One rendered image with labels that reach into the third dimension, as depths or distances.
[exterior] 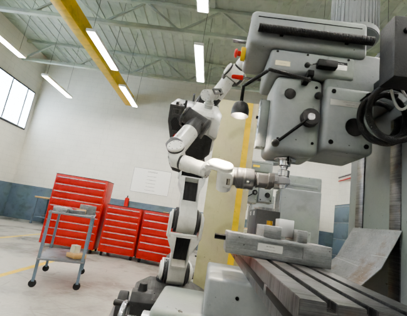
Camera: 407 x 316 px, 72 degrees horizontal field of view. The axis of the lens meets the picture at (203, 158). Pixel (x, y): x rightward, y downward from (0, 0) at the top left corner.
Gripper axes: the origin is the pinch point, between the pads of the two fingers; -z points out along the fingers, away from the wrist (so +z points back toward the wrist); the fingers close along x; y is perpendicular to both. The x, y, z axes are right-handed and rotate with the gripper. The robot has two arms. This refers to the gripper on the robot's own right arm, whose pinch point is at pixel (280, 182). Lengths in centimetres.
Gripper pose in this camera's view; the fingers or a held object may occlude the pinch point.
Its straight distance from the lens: 121.3
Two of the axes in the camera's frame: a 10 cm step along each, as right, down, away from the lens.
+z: -9.9, -1.1, 1.0
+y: -1.3, 9.7, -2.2
